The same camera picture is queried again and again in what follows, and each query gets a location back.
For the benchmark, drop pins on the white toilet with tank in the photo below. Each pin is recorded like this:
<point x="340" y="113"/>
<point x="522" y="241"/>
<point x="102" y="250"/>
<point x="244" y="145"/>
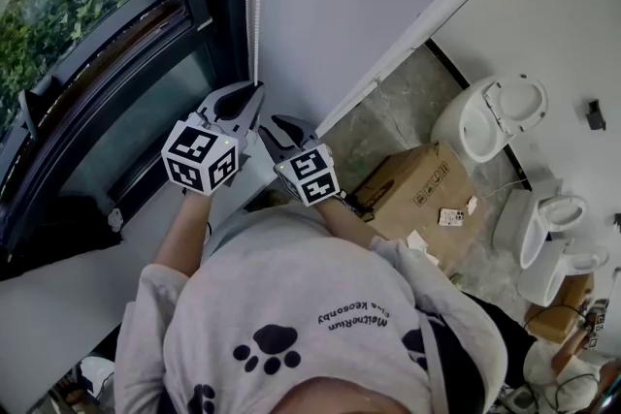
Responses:
<point x="543" y="281"/>
<point x="514" y="228"/>

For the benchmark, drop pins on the small white plastic bracket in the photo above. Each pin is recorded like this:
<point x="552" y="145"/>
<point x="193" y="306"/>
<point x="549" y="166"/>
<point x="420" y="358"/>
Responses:
<point x="115" y="219"/>

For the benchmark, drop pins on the grey paw-print sweatshirt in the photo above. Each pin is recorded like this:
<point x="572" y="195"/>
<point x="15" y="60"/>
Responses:
<point x="291" y="286"/>

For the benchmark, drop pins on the dark framed window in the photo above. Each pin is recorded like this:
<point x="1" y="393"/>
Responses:
<point x="145" y="111"/>

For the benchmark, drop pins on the white patterned phone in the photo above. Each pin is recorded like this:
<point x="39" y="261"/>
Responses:
<point x="451" y="217"/>

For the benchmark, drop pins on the white ceramic fixture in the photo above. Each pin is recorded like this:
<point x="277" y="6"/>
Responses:
<point x="97" y="375"/>

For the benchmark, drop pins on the person's right forearm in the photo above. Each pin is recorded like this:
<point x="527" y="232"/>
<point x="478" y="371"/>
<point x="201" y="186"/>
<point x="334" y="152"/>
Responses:
<point x="349" y="218"/>

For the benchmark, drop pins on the round white tankless toilet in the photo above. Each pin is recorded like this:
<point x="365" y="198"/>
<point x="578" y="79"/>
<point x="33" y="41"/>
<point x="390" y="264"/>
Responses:
<point x="453" y="126"/>

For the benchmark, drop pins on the small black wall fitting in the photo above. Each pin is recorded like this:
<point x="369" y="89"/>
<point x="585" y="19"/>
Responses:
<point x="617" y="220"/>

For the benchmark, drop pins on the large cardboard box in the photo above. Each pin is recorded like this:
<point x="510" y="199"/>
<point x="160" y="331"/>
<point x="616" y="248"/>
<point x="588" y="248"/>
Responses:
<point x="402" y="208"/>

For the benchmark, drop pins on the crumpled white paper scrap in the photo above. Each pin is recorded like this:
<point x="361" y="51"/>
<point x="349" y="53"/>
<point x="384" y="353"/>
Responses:
<point x="471" y="205"/>

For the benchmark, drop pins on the white windowsill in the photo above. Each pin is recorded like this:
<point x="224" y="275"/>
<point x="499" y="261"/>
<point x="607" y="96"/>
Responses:
<point x="58" y="300"/>

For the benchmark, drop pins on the white paper sheet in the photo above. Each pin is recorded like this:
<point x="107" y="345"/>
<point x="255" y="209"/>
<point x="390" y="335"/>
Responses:
<point x="419" y="245"/>

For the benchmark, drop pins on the small cardboard box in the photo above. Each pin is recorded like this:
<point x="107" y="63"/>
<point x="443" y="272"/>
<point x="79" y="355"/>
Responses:
<point x="553" y="325"/>

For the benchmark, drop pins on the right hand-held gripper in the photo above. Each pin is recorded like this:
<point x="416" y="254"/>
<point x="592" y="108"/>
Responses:
<point x="310" y="174"/>

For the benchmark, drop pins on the black wall-mounted holder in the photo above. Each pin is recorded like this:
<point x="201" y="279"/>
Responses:
<point x="597" y="115"/>

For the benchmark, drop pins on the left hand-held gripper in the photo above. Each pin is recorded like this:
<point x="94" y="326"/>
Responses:
<point x="194" y="150"/>

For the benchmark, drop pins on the person's left forearm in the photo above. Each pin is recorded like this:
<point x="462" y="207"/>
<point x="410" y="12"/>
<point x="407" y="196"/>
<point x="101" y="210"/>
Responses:
<point x="186" y="232"/>

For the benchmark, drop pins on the green hedge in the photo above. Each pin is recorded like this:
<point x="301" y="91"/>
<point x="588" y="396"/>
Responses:
<point x="63" y="5"/>

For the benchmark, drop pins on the person's head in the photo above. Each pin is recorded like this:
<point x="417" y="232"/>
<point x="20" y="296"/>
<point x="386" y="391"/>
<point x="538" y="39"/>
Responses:
<point x="354" y="397"/>

